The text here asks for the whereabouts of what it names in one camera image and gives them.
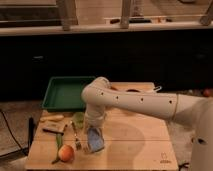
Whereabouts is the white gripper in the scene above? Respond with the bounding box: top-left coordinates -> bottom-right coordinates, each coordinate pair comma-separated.
84,112 -> 106,130

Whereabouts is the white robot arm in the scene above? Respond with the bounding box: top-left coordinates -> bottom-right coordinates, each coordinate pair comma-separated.
81,77 -> 213,171

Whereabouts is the green lettuce leaf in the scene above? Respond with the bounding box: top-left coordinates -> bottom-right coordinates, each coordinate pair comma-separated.
72,112 -> 84,129

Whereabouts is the metal fork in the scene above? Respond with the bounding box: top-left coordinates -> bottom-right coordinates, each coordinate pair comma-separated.
71,121 -> 82,150

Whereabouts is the yellow banana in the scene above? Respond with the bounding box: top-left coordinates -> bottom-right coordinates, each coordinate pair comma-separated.
40,115 -> 64,122

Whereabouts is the green chili pepper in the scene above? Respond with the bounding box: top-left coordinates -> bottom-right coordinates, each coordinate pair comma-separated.
51,133 -> 63,164

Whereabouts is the green plastic tray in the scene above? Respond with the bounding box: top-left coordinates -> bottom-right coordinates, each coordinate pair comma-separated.
42,76 -> 95,112

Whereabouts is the orange peach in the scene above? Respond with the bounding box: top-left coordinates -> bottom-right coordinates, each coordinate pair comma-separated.
58,145 -> 74,162

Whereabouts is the wooden board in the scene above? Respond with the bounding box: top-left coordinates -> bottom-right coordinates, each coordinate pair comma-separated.
25,81 -> 180,171

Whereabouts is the black cable left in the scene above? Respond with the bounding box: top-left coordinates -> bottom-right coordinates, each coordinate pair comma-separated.
0,109 -> 29,158

